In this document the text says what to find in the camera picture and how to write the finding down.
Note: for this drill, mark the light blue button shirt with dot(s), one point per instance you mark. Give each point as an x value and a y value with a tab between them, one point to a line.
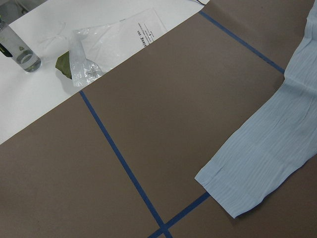
274	142

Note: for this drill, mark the clear plastic bag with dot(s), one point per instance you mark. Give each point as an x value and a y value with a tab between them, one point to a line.
97	50

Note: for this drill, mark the olive green cloth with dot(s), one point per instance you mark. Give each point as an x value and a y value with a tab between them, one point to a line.
63	65

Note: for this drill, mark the clear water bottle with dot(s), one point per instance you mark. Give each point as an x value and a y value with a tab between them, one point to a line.
12	46

